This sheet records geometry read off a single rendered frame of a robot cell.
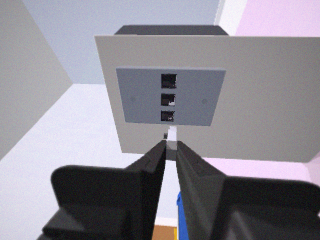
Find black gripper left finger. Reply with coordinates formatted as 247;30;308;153
51;140;167;240

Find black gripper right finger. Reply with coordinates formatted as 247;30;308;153
176;141;320;240

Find grey panel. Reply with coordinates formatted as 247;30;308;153
93;35;320;164

